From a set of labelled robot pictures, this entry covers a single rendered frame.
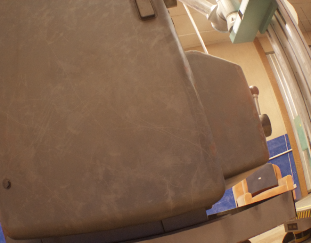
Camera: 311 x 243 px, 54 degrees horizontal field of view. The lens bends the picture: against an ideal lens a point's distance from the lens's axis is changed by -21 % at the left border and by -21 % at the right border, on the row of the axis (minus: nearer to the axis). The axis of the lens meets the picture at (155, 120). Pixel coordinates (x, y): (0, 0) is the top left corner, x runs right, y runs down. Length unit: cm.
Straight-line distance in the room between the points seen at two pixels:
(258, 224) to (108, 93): 37
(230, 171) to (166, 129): 18
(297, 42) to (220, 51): 513
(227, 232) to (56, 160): 34
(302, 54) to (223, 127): 110
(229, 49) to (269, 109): 137
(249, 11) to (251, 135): 120
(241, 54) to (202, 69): 613
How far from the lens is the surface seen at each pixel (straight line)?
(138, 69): 67
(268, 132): 90
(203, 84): 77
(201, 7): 236
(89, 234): 73
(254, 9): 188
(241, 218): 66
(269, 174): 583
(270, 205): 67
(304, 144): 593
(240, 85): 78
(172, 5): 106
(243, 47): 700
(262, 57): 696
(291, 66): 199
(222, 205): 610
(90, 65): 69
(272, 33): 205
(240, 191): 590
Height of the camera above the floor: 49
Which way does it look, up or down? 16 degrees up
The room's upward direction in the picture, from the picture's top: 16 degrees counter-clockwise
